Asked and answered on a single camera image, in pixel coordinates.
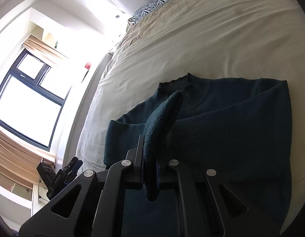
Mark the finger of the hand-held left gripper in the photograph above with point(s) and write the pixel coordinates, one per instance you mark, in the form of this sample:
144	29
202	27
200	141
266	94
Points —
72	165
78	167

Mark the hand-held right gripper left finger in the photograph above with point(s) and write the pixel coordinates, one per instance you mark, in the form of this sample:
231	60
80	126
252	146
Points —
139	153

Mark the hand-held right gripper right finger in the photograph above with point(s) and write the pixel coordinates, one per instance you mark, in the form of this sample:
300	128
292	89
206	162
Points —
158	175

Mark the dark teal knit sweater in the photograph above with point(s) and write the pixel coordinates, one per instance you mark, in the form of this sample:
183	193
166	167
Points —
216	128

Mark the white cabinet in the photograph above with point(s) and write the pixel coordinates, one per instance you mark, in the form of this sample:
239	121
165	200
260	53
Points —
35	202

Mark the tan curtain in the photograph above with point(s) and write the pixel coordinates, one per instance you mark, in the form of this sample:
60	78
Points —
16	160

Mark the dark framed window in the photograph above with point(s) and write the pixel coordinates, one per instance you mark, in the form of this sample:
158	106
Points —
26	108

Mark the tan roman blind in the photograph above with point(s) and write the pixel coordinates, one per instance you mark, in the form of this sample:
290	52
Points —
43	48

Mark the bed with beige sheet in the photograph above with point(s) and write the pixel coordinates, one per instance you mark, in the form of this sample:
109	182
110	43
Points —
192	42

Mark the zebra print pillow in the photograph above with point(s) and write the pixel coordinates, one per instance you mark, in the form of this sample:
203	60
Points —
152	5

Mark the red wall alarm box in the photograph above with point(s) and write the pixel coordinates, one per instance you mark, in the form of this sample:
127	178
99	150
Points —
88	66

